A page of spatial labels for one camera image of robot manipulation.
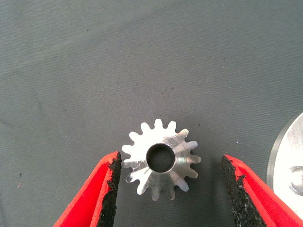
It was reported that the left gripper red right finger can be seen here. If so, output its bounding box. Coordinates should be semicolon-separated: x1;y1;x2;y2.
220;154;303;227

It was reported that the dark grey table cloth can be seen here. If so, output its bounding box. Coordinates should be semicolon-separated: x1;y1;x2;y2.
0;0;303;227

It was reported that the round white metal carrier plate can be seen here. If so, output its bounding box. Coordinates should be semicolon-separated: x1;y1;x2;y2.
266;111;303;204

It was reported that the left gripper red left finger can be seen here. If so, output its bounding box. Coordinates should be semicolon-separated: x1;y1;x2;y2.
53;150;123;227

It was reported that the small steel planetary gear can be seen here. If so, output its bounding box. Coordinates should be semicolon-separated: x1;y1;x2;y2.
121;119;201;201

